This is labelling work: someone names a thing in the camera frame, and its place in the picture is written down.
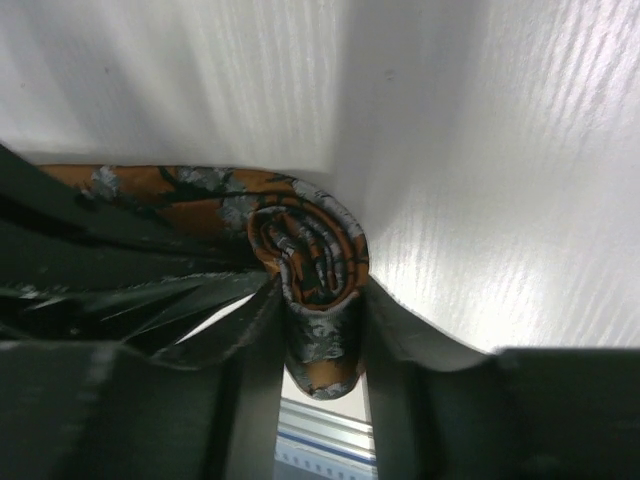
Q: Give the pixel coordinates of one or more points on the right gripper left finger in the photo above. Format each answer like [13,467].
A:
[96,410]

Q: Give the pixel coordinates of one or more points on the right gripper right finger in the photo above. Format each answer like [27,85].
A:
[443,410]

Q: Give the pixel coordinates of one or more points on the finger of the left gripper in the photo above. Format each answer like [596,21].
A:
[75,268]

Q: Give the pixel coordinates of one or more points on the white slotted cable duct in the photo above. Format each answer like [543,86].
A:
[299,465]

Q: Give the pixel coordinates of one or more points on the brown grey floral tie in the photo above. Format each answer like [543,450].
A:
[301,235]

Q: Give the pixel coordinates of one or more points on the aluminium mounting rail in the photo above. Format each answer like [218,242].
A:
[327,432]

